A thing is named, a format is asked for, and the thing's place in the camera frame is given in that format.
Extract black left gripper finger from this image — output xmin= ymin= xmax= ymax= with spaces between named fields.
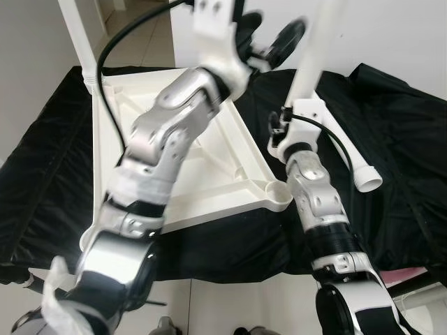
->
xmin=268 ymin=17 xmax=309 ymax=67
xmin=236 ymin=10 xmax=265 ymax=51

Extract white plastic table leg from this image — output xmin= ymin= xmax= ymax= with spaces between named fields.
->
xmin=318 ymin=115 xmax=384 ymax=191
xmin=58 ymin=0 xmax=98 ymax=91
xmin=286 ymin=0 xmax=348 ymax=105

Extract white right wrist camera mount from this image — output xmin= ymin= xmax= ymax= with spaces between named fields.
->
xmin=269 ymin=100 xmax=326 ymax=160

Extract pink plastic object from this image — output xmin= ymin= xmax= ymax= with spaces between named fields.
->
xmin=384 ymin=269 xmax=421 ymax=283

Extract black metal rod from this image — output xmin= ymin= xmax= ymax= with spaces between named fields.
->
xmin=0 ymin=265 xmax=50 ymax=290

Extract black metal bar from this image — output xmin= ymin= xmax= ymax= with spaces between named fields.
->
xmin=395 ymin=269 xmax=441 ymax=295

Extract white plastic table top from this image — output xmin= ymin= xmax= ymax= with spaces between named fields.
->
xmin=80 ymin=66 xmax=294 ymax=252

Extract grey right robot foot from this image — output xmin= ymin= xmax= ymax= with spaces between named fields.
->
xmin=234 ymin=325 xmax=270 ymax=335

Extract black table cloth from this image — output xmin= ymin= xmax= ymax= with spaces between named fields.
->
xmin=0 ymin=63 xmax=447 ymax=283

